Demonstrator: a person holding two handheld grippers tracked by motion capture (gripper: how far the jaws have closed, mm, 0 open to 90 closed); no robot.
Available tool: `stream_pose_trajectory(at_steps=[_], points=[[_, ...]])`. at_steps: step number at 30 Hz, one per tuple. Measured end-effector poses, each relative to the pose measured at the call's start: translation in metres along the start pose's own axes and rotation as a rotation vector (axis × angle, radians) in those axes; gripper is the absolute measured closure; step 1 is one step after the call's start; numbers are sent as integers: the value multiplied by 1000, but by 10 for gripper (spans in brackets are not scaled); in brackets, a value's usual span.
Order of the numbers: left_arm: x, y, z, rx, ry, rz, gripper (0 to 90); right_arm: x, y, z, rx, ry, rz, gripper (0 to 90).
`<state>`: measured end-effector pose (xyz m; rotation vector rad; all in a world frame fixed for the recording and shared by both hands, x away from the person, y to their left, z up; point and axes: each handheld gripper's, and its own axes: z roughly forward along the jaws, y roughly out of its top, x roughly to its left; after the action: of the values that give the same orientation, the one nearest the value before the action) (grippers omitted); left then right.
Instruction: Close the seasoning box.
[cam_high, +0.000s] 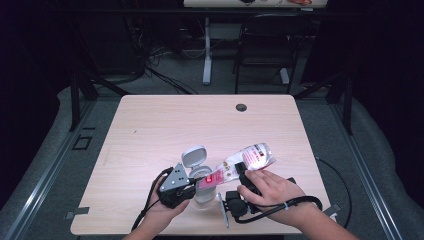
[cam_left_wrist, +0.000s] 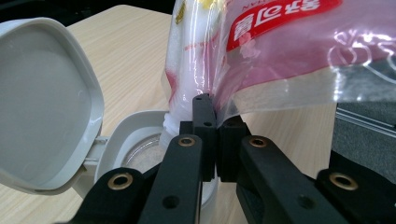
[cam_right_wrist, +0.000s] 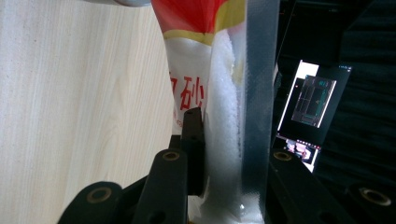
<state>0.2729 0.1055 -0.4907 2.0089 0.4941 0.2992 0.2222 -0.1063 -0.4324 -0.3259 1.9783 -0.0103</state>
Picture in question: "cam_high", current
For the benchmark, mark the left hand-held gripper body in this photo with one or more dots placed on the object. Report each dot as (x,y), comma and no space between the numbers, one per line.
(175,193)

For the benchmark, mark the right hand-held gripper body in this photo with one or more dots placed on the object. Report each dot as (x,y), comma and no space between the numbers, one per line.
(238,206)

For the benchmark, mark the red and white spout pouch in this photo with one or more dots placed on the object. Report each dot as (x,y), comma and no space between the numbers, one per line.
(256,158)

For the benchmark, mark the clear jar with grey lid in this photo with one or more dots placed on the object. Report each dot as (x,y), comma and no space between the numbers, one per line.
(194,156)

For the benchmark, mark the person's left hand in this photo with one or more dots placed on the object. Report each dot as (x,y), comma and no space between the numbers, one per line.
(160,215)

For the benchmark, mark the person's right hand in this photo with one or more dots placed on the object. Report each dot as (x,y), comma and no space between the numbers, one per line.
(276,196)

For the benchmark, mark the black table grommet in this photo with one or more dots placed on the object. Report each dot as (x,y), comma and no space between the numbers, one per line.
(241,107)

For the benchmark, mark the grey tape piece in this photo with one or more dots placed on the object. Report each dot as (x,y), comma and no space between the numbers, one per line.
(80,211)
(333,209)

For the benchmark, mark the short white desk foot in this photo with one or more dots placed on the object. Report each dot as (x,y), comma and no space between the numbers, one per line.
(284,76)

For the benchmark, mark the short black tape strip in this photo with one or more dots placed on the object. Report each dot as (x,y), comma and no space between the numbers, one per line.
(88,128)

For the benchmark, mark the tall white desk leg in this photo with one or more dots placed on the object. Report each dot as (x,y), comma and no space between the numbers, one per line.
(207,66)

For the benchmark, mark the black metal stand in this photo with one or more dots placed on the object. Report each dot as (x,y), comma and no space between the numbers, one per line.
(348,110)
(75,106)

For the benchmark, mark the black folding chair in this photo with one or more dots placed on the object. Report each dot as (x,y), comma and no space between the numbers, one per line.
(271,36)

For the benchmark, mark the aluminium floor rail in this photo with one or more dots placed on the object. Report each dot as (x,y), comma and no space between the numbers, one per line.
(363,173)
(50,173)

